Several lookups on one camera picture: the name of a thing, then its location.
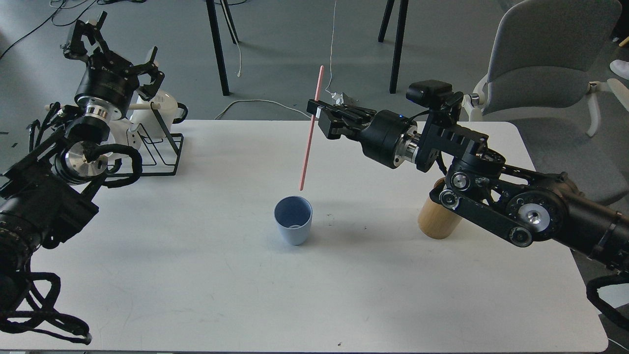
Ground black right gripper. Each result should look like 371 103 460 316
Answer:
307 99 418 169

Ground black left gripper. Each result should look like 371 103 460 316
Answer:
61 11 165 119

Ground blue plastic cup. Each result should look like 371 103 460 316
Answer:
273 196 313 246

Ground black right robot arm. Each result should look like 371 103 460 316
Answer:
307 90 629 329

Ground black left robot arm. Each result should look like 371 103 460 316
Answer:
0 12 164 345

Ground white power plug adapter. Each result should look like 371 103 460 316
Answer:
332 92 356 110

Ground white mug lying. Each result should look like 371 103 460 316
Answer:
100 118 142 150

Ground white mug upright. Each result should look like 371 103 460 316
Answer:
131 90 189 139

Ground black table legs right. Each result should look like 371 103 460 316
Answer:
377 0 409 94

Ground black table legs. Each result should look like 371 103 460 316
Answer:
377 0 409 94
205 0 239 96

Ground black table legs left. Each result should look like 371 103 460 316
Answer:
205 0 239 96

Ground bamboo cylinder holder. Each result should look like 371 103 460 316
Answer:
417 196 462 239

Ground grey office chair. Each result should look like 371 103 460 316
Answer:
459 0 629 207

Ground black cables on floor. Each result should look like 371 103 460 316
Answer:
0 0 148 62

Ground black wire dish rack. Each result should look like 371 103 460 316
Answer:
44 102 184 177

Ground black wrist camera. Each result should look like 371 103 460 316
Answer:
406 79 464 110

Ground white cable on floor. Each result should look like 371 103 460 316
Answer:
214 0 344 121

